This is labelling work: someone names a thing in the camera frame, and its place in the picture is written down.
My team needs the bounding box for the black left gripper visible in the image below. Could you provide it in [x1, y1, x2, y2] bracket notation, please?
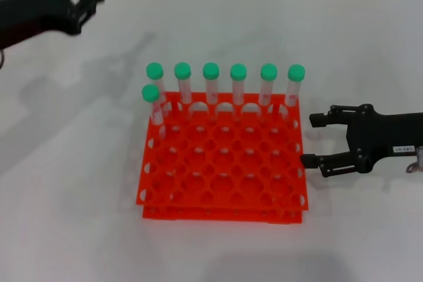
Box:
[0, 0, 106, 51]

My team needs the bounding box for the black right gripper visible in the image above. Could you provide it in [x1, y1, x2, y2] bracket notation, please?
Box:
[299, 103, 423, 179]

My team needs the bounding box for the green-capped clear test tube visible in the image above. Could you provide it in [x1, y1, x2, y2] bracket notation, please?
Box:
[145, 61, 169, 114]
[202, 61, 221, 104]
[229, 63, 248, 106]
[141, 84, 166, 141]
[174, 61, 193, 104]
[286, 64, 307, 108]
[258, 63, 278, 106]

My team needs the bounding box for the orange test tube rack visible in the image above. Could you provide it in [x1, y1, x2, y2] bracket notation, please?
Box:
[135, 91, 310, 225]

